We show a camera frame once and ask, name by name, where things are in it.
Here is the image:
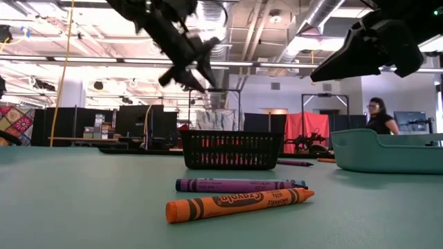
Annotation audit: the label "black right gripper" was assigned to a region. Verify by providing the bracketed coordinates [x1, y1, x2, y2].
[310, 0, 425, 83]

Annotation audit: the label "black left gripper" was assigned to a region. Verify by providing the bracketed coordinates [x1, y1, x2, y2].
[138, 10, 221, 93]

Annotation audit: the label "black slotted plastic basket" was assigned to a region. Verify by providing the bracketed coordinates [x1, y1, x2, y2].
[179, 130, 284, 171]

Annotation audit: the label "white blue hanging cloth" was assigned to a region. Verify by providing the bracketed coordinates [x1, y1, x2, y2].
[195, 109, 243, 131]

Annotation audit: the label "person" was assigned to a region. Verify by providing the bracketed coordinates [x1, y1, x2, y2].
[365, 97, 399, 136]

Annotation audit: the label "dark partition panel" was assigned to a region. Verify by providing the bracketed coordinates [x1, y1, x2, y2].
[244, 112, 287, 154]
[328, 113, 368, 131]

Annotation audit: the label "long ceiling light strip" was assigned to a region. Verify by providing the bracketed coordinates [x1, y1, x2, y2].
[0, 55, 443, 73]

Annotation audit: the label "black partition panel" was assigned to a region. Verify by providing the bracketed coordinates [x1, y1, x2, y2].
[33, 107, 116, 147]
[116, 104, 178, 150]

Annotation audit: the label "red fabric backdrop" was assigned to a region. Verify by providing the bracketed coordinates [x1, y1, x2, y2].
[283, 111, 330, 154]

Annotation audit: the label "teal plastic bin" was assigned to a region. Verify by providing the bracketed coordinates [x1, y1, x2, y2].
[330, 128, 443, 175]

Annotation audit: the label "purple crayon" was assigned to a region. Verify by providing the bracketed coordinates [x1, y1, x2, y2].
[276, 159, 315, 167]
[175, 178, 309, 194]

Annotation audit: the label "stacked storage boxes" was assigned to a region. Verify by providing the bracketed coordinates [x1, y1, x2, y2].
[82, 113, 117, 140]

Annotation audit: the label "wooden bench top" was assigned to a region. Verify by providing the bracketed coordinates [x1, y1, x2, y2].
[48, 136, 120, 143]

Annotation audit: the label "green table mat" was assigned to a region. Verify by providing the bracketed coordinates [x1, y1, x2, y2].
[0, 145, 443, 249]

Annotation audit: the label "colourful patterned quilt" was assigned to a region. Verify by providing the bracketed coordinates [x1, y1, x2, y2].
[0, 105, 36, 146]

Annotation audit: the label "black metal rack frame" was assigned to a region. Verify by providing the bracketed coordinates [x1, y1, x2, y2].
[300, 92, 350, 131]
[188, 88, 242, 131]

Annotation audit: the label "silver ceiling duct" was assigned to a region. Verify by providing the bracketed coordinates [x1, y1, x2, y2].
[192, 0, 232, 109]
[276, 0, 347, 65]

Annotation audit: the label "yellow hanging cord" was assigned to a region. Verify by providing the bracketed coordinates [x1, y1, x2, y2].
[310, 50, 317, 86]

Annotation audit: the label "dark wall monitor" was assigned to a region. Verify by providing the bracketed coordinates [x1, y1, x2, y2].
[393, 111, 428, 133]

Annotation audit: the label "yellow power cable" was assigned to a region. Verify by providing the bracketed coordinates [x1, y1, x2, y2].
[50, 0, 75, 147]

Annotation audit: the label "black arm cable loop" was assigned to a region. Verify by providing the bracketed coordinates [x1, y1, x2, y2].
[0, 130, 21, 146]

